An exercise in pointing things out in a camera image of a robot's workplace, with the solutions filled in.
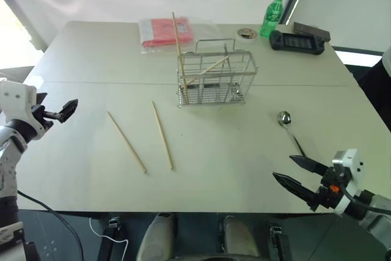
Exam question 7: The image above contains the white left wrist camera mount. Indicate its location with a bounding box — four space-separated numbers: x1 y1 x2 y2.
0 79 45 140

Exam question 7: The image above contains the dark brown flat box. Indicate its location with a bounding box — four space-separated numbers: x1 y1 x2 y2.
293 21 332 42

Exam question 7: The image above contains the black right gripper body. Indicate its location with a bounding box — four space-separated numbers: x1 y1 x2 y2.
308 164 352 213

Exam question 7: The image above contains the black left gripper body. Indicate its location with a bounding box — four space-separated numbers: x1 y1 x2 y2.
30 104 53 129

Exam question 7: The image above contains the thin white cable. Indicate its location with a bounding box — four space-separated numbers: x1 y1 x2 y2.
89 217 130 261

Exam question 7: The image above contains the red packet in clear bag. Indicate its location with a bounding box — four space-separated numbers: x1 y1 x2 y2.
137 16 221 57

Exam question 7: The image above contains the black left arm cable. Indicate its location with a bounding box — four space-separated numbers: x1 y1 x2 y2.
16 189 84 261

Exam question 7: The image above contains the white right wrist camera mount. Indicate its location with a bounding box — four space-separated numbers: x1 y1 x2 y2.
332 149 366 216

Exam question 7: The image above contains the green plastic bottle yellow cap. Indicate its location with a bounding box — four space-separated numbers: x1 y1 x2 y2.
259 0 286 39

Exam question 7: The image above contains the shiny steel spoon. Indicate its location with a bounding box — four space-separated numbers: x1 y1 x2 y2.
277 110 305 157

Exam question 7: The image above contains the black table leg bracket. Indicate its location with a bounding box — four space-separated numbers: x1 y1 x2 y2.
268 223 291 261
97 216 122 261

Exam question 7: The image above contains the wooden chopstick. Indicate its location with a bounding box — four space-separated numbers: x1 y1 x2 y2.
182 55 230 87
172 12 188 103
106 111 148 174
151 100 176 172

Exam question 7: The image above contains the steel wire cutlery basket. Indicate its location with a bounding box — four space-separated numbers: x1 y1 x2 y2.
176 38 258 109

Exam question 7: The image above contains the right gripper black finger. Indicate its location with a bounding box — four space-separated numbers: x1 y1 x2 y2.
288 154 329 178
272 172 320 210

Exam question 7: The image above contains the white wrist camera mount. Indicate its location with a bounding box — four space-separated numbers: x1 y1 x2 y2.
0 79 45 140
332 149 366 216

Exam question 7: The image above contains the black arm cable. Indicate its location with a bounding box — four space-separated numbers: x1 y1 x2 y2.
343 186 391 213
16 189 84 261

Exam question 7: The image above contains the grey rounded robot foot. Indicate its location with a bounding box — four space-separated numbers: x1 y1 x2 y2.
135 212 180 261
220 214 261 259

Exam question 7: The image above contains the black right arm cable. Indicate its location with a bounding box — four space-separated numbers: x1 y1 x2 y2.
343 186 391 213

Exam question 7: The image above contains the black handheld game console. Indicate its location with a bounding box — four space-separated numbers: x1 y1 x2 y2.
269 29 326 56

